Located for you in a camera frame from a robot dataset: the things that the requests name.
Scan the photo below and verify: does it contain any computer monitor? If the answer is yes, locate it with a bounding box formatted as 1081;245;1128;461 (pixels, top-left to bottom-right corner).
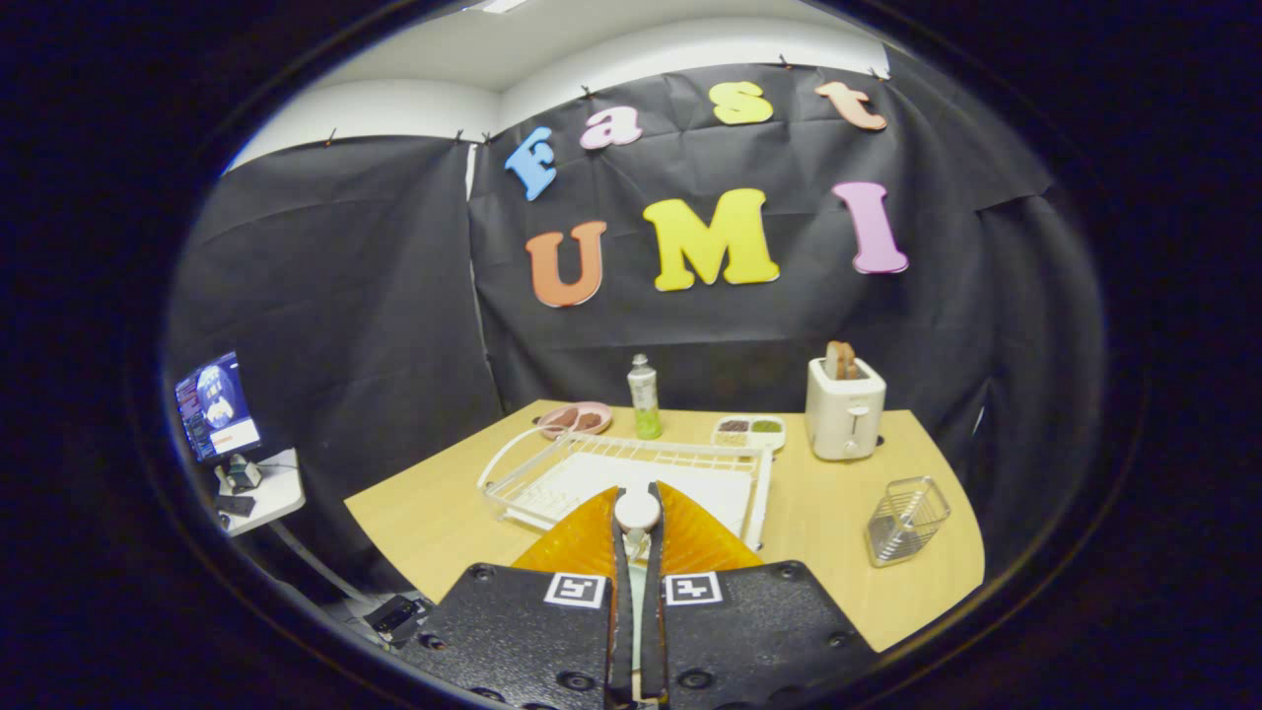
175;352;263;464

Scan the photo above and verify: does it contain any cream toaster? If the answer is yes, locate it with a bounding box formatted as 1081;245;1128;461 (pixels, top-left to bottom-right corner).
806;357;887;462

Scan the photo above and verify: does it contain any pink striped handle spoon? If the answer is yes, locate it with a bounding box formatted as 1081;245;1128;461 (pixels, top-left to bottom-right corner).
613;490;664;568

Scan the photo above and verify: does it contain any white side table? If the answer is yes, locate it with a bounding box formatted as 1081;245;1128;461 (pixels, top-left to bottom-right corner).
212;449;307;538

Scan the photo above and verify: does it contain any white wire dish rack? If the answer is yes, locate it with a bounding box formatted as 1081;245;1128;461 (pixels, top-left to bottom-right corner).
477;426;773;553

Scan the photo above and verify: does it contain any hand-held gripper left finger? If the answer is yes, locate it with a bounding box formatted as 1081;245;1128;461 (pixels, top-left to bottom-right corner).
419;483;637;710

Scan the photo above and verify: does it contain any metal wire basket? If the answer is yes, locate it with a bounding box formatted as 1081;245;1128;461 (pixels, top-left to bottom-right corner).
866;476;952;569

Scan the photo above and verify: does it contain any white divided sauce dish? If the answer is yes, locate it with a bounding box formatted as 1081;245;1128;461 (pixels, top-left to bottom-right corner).
712;414;787;453

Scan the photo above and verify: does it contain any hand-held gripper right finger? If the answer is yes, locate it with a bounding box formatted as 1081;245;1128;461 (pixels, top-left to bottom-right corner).
644;480;880;710

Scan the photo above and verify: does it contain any white drain tray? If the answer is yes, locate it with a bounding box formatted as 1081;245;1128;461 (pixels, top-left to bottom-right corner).
518;452;755;538

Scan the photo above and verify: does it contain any pink plate with food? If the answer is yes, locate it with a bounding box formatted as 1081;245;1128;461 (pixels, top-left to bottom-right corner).
537;401;613;440

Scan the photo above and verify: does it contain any green liquid clear bottle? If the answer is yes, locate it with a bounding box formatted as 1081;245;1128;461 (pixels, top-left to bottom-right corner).
628;354;664;441

